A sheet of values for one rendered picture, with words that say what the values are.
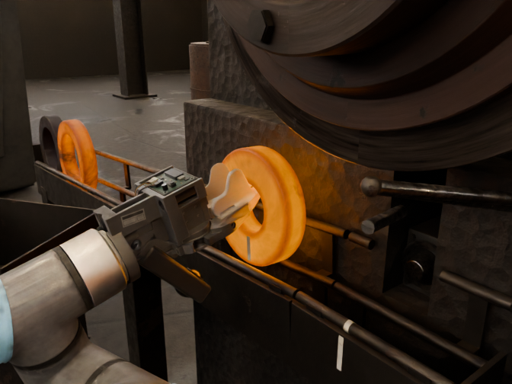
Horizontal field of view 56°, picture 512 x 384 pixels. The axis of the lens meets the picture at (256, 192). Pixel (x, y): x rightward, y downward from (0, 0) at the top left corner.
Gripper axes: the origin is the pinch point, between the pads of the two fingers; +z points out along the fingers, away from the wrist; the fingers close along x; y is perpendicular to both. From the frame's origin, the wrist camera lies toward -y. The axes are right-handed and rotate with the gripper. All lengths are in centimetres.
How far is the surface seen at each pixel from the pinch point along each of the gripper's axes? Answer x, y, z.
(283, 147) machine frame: 0.6, 3.6, 6.4
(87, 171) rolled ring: 61, -9, -5
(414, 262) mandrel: -20.1, -6.0, 5.1
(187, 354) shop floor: 69, -82, 4
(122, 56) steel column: 626, -74, 237
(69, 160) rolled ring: 76, -10, -4
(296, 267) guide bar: -5.9, -9.5, -0.6
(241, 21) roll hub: -15.1, 23.3, -7.1
